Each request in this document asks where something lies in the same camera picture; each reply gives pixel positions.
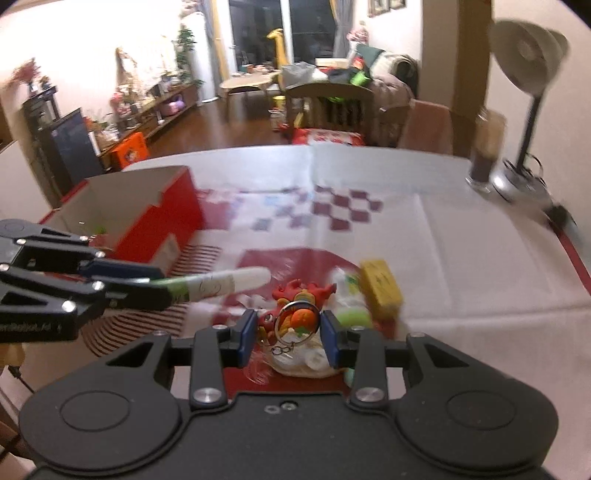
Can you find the black framed wall pictures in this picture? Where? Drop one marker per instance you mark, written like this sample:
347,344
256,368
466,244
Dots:
380,7

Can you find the grey desk lamp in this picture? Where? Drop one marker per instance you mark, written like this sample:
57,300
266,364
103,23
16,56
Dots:
531,57

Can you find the wooden tv console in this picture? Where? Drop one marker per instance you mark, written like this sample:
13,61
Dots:
155,116

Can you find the left hand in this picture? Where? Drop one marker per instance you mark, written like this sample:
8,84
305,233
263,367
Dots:
11,355

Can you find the orange gift box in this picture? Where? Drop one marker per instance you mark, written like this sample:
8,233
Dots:
131,150

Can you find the teal egg-shaped toy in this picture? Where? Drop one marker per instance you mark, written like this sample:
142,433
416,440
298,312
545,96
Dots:
354,317

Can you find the yellow stool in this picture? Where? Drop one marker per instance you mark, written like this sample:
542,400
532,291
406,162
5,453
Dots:
279,102

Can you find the clear jar green label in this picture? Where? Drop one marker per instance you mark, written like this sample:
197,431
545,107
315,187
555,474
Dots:
348,294

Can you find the glass jar dark contents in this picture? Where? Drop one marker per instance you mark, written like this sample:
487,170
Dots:
486,148

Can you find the sofa with clothes pile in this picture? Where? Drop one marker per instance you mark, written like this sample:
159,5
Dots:
393,77

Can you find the red dragon keychain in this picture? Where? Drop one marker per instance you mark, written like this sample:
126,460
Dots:
296,318

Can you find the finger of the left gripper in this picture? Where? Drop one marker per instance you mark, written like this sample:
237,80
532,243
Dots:
95,295
34,247

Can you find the red cardboard box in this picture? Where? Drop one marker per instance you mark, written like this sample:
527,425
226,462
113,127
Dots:
143,216

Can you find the wooden coffee table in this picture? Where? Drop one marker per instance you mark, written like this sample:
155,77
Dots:
245,84

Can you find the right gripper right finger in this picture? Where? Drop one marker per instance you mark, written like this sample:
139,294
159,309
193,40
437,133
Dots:
363,350

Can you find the green potted plant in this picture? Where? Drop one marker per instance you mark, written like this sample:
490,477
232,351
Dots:
184,48

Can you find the red printed seat cushion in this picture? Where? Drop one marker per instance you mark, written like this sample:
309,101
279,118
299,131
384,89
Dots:
312,136

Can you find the black cabinet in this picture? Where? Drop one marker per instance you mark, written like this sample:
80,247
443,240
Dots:
62,141

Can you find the chair with pink towel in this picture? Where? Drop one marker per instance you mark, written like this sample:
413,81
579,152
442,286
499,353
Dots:
426,127

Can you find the white red patterned cloth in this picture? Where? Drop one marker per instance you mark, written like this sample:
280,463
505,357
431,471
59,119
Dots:
485,279

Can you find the wooden dining chair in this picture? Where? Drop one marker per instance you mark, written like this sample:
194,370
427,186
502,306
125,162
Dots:
330,106

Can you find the gold essential oil box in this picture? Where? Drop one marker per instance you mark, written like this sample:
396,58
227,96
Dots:
383,295

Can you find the white green marker pen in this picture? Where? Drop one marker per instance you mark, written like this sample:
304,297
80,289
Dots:
194,288

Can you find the clear correction tape dispenser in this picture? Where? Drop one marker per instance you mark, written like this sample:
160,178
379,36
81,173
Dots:
302,362

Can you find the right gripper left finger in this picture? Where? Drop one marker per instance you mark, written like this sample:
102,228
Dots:
215,349

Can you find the yellow giraffe toy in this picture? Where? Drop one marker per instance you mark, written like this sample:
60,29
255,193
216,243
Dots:
281,52

